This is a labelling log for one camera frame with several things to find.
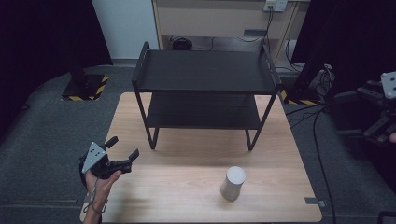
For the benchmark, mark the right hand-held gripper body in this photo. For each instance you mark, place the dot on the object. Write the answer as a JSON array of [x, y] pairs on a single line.
[[383, 105]]

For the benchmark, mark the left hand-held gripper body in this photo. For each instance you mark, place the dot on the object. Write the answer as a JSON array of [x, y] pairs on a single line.
[[99, 161]]

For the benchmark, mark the white cup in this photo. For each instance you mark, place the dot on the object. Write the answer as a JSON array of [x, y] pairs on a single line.
[[233, 183]]

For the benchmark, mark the black two-tier shelf rack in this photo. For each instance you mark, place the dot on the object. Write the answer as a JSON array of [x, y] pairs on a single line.
[[205, 71]]

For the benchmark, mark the person's left hand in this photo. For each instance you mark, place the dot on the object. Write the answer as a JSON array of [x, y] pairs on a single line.
[[101, 188]]

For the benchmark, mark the person's right hand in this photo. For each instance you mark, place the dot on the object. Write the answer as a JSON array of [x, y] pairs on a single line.
[[393, 137]]

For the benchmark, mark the black stand base striped tape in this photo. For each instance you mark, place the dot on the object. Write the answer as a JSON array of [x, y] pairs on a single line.
[[300, 100], [84, 87]]

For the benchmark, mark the black curtain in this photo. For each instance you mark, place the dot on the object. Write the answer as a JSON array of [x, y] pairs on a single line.
[[351, 40], [46, 40]]

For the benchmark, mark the grey tape piece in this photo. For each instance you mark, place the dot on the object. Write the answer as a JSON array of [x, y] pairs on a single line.
[[314, 201]]

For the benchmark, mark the black round device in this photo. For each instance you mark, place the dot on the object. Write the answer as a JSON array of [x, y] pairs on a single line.
[[182, 43]]

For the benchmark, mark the light wooden cabinet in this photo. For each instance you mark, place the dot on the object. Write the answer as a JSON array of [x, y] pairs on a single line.
[[218, 18]]

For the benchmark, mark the white wall socket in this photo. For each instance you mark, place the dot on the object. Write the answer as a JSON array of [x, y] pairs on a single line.
[[275, 5]]

